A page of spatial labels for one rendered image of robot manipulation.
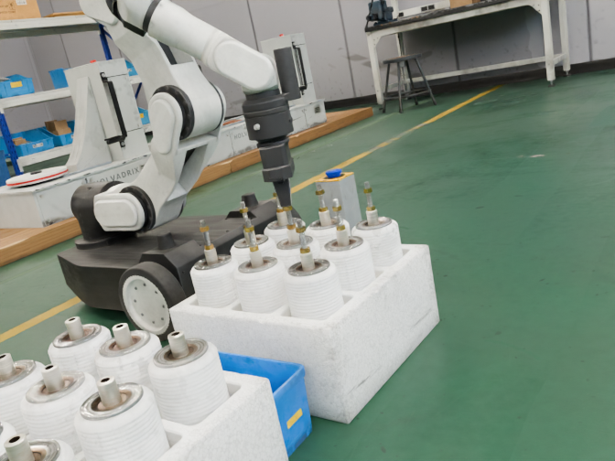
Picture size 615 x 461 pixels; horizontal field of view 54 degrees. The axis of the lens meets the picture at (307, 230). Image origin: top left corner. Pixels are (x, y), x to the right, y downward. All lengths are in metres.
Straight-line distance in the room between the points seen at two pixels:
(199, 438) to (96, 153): 2.83
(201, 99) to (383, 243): 0.64
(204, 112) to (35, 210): 1.69
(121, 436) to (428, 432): 0.49
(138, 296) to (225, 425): 0.79
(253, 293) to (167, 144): 0.61
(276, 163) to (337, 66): 5.79
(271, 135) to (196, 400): 0.51
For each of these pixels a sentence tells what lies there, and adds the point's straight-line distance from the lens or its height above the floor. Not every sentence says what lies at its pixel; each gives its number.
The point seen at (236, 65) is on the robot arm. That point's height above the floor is 0.61.
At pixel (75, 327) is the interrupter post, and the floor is 0.27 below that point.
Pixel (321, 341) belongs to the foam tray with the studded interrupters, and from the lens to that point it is 0.99.
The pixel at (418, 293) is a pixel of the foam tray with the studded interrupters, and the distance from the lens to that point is 1.24.
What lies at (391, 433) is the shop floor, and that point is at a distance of 1.03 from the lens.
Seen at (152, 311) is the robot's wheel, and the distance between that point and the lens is 1.55.
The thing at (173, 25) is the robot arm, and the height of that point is 0.70.
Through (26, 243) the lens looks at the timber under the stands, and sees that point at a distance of 2.98.
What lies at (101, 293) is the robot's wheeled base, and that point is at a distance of 1.78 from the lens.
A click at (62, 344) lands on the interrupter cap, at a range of 1.01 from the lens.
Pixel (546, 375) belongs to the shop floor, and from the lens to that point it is 1.14.
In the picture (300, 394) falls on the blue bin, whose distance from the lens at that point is 1.02.
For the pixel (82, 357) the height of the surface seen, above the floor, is 0.23.
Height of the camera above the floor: 0.60
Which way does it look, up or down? 16 degrees down
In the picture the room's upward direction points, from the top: 12 degrees counter-clockwise
